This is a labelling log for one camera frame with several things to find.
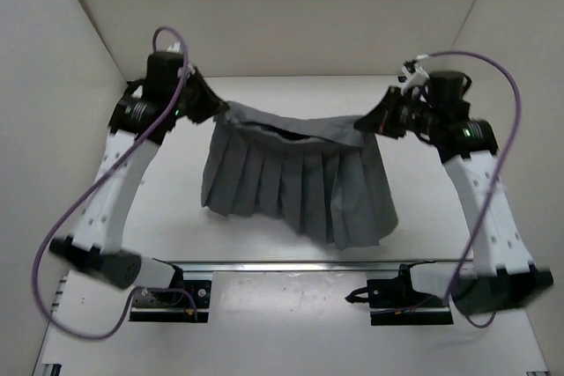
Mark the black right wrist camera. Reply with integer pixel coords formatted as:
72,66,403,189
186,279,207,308
425,70,472,108

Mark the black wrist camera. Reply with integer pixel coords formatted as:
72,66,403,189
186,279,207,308
144,51,184,92
425,70,472,108

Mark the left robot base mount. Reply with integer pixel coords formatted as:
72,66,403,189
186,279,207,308
129,272,212,323

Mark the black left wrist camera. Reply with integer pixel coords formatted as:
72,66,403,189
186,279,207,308
144,51,184,92

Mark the grey pleated skirt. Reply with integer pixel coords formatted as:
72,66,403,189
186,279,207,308
200,101,398,250

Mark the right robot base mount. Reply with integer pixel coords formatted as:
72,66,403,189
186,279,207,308
345,262,454,327

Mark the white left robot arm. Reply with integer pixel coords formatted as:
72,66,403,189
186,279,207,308
48,65,225,304

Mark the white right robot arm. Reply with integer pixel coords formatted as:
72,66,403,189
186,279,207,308
354,86,553,316

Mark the aluminium table rail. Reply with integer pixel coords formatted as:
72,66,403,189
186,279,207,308
175,260,442,275

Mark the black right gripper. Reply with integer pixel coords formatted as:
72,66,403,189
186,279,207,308
355,87,439,140

